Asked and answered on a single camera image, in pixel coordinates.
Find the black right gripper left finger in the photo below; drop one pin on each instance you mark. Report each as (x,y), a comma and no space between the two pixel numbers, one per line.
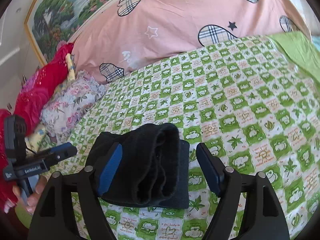
(55,218)

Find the black pants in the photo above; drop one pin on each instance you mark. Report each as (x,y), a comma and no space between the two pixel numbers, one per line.
(146,167)

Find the person's left hand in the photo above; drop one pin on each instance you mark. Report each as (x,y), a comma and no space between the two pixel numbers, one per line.
(32,200)

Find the floral ruffled pillow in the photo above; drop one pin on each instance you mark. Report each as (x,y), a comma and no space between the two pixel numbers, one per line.
(67,106)

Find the red rose blanket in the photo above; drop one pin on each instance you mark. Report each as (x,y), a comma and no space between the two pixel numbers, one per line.
(31,99)

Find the green white patterned bedsheet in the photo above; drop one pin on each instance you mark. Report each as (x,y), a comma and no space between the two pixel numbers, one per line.
(251,118)

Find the framed landscape painting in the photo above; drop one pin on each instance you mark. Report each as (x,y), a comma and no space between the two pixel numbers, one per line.
(49,23)

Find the plain green cloth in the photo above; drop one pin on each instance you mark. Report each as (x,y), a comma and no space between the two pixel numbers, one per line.
(300,51)

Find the pink quilt with plaid hearts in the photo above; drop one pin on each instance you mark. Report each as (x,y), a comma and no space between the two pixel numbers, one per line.
(131,34)

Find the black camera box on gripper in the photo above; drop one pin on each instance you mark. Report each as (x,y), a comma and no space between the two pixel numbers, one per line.
(14,138)

